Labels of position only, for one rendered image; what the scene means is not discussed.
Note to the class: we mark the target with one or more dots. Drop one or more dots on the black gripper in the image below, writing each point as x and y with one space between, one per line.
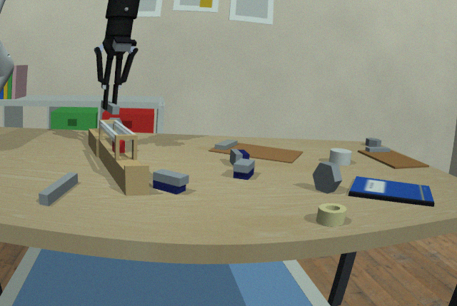
115 27

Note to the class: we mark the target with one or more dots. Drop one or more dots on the pale grey cylinder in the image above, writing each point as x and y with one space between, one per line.
340 156

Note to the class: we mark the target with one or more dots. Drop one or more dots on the blue notebook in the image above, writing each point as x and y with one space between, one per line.
393 191

